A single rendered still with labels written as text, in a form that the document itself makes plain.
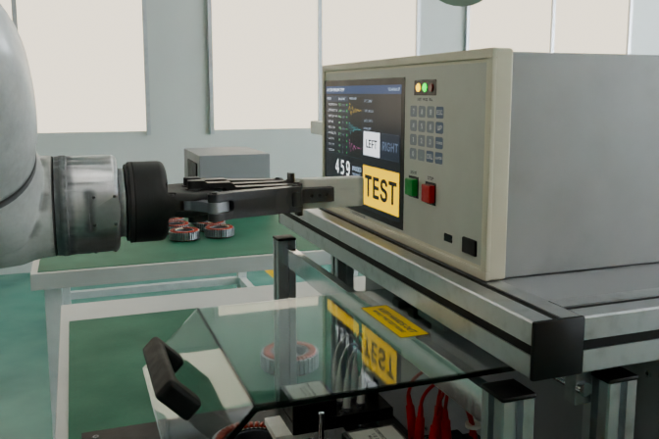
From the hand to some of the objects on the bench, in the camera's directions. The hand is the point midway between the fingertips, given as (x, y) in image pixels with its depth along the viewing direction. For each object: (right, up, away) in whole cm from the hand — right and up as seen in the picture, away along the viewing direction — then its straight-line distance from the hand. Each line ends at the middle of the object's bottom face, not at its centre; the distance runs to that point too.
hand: (329, 192), depth 72 cm
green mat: (-6, -32, +81) cm, 87 cm away
